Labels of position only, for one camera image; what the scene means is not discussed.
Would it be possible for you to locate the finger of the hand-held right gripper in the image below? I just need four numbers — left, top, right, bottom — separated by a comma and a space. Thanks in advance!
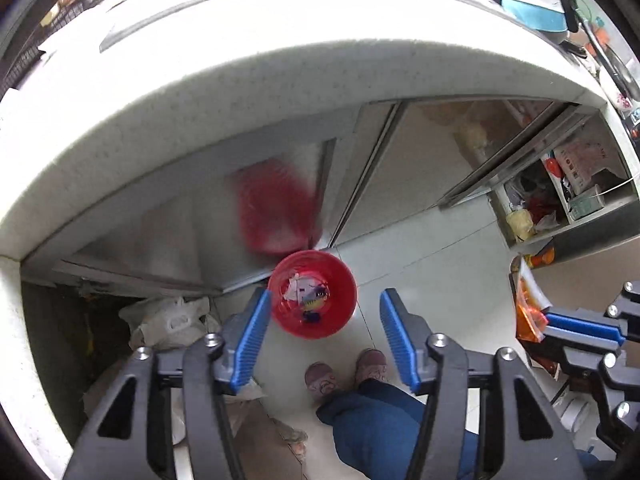
542, 282, 640, 348
560, 342, 640, 456

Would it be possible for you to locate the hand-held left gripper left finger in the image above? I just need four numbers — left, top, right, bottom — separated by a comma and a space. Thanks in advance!
62, 286, 273, 480

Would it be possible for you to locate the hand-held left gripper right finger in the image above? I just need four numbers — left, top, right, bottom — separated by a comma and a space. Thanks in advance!
379, 288, 586, 480

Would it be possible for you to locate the small white printed packet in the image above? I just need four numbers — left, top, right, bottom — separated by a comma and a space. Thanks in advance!
287, 275, 331, 307

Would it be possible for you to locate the red plastic bin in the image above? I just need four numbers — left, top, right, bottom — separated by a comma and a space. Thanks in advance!
267, 249, 358, 340

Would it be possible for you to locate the pink slipper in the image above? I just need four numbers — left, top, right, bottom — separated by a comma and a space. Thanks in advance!
354, 349, 390, 386
305, 361, 343, 396

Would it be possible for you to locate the orange plastic packet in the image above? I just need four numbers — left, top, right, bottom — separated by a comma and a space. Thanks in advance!
510, 255, 551, 346

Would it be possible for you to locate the crumpled plastic floor bag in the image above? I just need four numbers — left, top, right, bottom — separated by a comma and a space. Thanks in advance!
119, 296, 223, 351

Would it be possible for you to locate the open cabinet shelf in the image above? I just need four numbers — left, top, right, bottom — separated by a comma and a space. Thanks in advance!
487, 110, 640, 263

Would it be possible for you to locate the steel cabinet door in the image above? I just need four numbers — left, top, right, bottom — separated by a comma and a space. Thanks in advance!
330, 100, 571, 248
25, 137, 336, 296

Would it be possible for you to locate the pink printed package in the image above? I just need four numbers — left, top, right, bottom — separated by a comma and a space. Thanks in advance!
552, 135, 623, 196

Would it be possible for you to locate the black frying pan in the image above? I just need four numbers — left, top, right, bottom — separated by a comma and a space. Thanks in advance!
545, 0, 640, 106

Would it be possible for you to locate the blue and white bowl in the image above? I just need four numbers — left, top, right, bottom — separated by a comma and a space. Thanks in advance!
500, 0, 571, 43

